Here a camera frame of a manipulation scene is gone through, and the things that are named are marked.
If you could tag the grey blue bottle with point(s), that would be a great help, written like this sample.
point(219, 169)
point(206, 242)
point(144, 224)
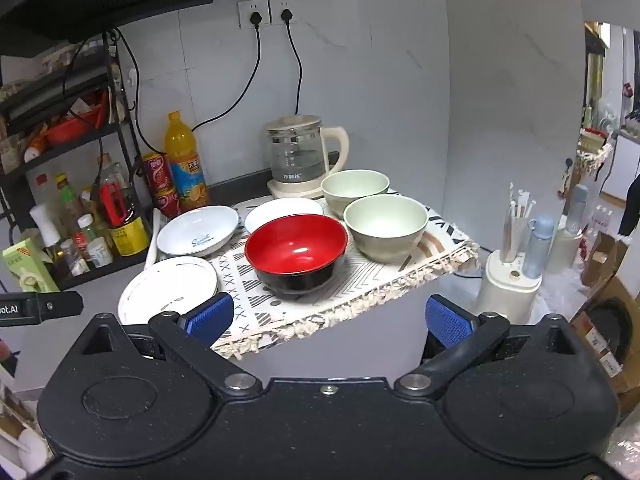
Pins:
point(576, 210)

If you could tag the red and black bowl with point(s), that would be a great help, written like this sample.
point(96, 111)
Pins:
point(295, 250)

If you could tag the small pale green bowl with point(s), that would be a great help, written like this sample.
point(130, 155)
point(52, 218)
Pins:
point(352, 187)

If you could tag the red plastic basket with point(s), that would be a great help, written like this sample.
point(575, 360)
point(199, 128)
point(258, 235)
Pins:
point(70, 127)

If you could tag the clear cooking oil bottle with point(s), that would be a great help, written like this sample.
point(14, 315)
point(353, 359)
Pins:
point(67, 205)

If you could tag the brown rim white plate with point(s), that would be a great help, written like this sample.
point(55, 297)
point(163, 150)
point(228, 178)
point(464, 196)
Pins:
point(165, 287)

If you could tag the clear jar with white contents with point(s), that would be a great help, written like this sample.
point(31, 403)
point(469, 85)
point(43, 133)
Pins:
point(70, 257)

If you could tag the small white plate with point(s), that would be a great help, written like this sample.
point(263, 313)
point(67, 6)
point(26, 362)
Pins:
point(280, 210)

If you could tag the large blue print white plate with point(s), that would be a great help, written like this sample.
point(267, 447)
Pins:
point(200, 230)

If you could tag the small white jar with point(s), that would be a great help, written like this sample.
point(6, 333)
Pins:
point(100, 252)

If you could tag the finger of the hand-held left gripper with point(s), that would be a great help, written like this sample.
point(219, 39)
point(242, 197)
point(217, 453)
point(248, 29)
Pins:
point(55, 304)

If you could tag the glass electric kettle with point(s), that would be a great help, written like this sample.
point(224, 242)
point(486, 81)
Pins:
point(295, 152)

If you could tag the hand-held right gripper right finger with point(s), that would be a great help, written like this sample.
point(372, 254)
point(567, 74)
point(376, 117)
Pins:
point(447, 324)

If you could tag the cream kettle base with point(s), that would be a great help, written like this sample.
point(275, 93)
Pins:
point(295, 191)

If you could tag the white wall socket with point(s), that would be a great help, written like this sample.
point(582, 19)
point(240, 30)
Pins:
point(247, 12)
point(279, 7)

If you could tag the bundle of wrapped chopsticks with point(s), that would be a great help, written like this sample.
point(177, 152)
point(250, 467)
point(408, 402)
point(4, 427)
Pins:
point(517, 225)

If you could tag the orange juice bottle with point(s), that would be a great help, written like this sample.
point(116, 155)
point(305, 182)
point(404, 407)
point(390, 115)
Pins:
point(187, 170)

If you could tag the patterned fringed cloth mat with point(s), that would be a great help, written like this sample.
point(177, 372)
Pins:
point(240, 275)

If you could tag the black metal kitchen rack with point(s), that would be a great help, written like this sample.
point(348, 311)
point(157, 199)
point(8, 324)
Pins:
point(120, 110)

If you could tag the cream utensil holder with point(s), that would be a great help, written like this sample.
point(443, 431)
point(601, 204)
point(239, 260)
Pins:
point(505, 290)

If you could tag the yellow label soy sauce bottle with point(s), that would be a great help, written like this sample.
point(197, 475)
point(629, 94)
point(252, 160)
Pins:
point(122, 220)

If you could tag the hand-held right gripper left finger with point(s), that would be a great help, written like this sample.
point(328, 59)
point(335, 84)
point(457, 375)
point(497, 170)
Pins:
point(210, 319)

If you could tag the green carton box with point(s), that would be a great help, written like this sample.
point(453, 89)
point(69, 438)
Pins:
point(27, 265)

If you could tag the cardboard box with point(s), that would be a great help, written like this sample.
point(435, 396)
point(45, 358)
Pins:
point(607, 320)

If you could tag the blue thermos bottle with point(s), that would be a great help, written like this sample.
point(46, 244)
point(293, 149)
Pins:
point(539, 250)

